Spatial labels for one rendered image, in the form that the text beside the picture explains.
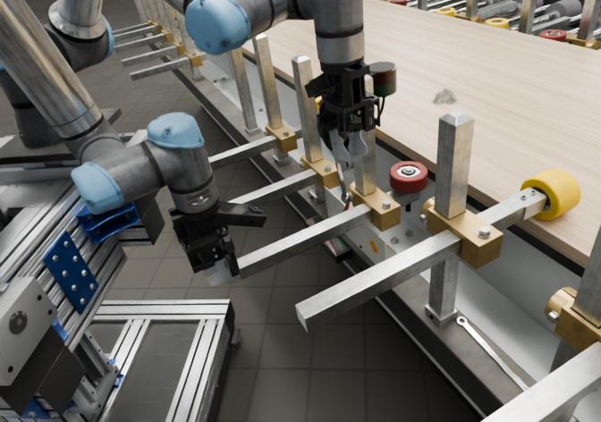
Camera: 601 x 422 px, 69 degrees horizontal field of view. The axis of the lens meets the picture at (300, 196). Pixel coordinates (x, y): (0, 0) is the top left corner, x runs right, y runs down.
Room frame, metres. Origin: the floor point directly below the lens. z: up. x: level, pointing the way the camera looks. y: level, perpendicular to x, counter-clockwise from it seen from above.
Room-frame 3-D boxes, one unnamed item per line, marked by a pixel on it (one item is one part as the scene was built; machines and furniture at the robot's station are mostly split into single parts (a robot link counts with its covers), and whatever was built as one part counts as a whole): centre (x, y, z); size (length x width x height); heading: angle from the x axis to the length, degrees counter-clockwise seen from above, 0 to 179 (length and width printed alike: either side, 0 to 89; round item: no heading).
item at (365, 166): (0.79, -0.15, 0.90); 0.04 x 0.04 x 0.48; 22
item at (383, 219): (0.77, -0.16, 0.85); 0.14 x 0.06 x 0.05; 22
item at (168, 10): (2.41, 0.50, 0.87); 0.04 x 0.04 x 0.48; 22
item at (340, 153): (0.68, -0.09, 1.04); 0.06 x 0.03 x 0.09; 22
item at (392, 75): (0.80, -0.19, 1.12); 0.06 x 0.06 x 0.02
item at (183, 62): (2.11, 0.47, 0.81); 0.44 x 0.03 x 0.04; 112
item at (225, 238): (0.61, 0.18, 0.97); 0.09 x 0.08 x 0.12; 112
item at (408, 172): (0.78, -0.24, 0.85); 0.08 x 0.08 x 0.11
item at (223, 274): (0.60, 0.17, 0.86); 0.06 x 0.03 x 0.09; 112
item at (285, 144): (1.23, 0.03, 0.81); 0.14 x 0.06 x 0.05; 22
